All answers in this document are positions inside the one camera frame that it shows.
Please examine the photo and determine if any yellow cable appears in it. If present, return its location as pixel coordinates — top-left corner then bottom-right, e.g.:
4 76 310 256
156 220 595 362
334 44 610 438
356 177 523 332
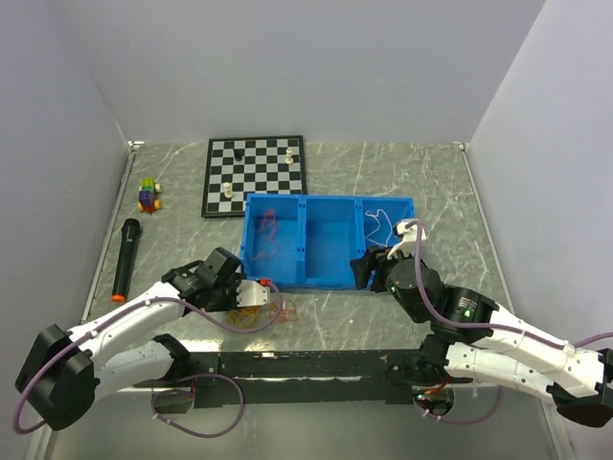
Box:
224 308 263 329

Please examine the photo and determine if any white cable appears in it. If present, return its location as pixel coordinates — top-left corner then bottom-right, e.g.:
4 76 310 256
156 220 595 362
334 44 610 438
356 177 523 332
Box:
363 208 396 245

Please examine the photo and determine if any red cable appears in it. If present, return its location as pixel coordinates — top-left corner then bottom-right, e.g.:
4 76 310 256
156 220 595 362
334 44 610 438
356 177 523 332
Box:
251 207 282 263

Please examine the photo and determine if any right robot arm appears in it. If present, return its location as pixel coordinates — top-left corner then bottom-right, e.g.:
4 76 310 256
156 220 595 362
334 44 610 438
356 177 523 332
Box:
350 247 612 427

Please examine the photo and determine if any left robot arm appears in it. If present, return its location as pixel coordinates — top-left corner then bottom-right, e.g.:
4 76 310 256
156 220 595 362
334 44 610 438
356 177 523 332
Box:
12 247 242 434

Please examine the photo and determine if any blue plastic three-compartment bin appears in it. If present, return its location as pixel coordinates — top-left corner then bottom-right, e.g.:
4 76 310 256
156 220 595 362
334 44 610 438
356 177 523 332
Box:
240 194 417 290

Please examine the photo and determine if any white chess pawn near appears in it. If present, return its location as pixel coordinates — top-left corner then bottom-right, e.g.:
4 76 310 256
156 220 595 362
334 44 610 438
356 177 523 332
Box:
223 182 234 199

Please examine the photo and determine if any black microphone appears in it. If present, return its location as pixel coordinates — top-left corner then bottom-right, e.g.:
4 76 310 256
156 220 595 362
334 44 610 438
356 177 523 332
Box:
111 218 141 304

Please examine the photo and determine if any colourful toy block car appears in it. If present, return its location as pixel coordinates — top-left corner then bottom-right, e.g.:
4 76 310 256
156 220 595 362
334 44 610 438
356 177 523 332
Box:
138 177 162 214

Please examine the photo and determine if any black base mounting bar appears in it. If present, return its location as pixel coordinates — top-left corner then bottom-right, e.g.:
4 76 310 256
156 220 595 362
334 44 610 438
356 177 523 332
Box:
130 348 475 409

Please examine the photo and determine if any black and white chessboard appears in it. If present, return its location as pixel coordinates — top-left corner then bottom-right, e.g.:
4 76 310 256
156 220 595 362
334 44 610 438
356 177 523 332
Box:
201 135 307 219

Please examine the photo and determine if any white chess piece far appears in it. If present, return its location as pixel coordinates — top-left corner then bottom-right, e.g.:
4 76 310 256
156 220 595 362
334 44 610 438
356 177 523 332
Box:
285 148 294 165

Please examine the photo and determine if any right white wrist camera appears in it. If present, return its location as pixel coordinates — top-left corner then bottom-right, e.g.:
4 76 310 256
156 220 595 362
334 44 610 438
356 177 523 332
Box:
387 218 427 260

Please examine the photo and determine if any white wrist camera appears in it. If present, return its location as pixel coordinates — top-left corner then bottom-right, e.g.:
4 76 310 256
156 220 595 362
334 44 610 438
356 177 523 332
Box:
387 218 427 260
236 280 271 309

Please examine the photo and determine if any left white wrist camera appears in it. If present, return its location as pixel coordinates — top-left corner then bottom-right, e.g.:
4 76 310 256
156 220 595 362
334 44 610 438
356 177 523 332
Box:
236 280 271 309

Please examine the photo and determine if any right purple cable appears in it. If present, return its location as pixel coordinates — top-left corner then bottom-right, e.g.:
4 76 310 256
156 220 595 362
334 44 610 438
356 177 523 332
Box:
397 219 613 426

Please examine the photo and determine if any purple cable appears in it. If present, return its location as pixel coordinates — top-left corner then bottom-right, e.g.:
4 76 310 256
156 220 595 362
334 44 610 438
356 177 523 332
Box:
11 280 286 438
397 219 613 426

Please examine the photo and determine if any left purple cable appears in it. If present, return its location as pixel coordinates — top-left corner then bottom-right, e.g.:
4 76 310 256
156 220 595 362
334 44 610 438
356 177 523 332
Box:
11 280 286 438

